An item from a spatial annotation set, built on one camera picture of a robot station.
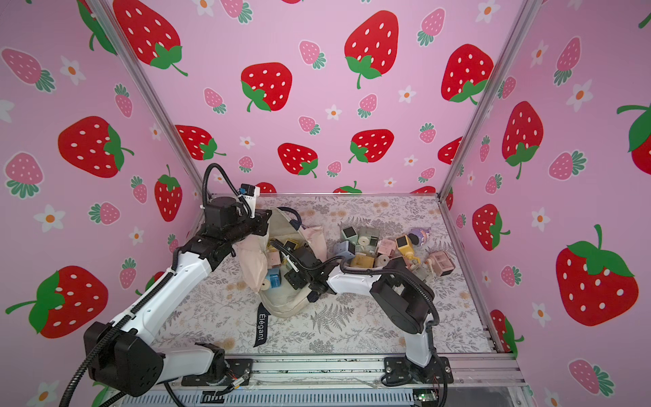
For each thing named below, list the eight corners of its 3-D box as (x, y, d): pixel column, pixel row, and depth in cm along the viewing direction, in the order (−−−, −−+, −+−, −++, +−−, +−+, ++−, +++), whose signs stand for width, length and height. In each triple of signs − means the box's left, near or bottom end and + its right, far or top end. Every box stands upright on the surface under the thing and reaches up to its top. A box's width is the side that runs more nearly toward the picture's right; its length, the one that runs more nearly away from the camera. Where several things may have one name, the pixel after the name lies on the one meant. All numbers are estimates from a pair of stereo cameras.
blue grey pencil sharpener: (334, 262, 100) (334, 251, 94) (334, 251, 104) (334, 240, 97) (354, 262, 100) (355, 251, 94) (354, 251, 104) (355, 240, 97)
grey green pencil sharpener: (355, 253, 103) (356, 246, 98) (354, 236, 108) (355, 228, 104) (379, 253, 103) (381, 246, 98) (377, 236, 108) (379, 228, 104)
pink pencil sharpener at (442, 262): (435, 279, 96) (440, 272, 91) (423, 261, 101) (427, 253, 96) (451, 274, 97) (456, 267, 93) (438, 256, 102) (443, 248, 98)
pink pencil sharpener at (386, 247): (378, 260, 100) (380, 253, 97) (377, 245, 105) (378, 238, 101) (395, 260, 100) (397, 253, 97) (392, 245, 105) (394, 238, 101)
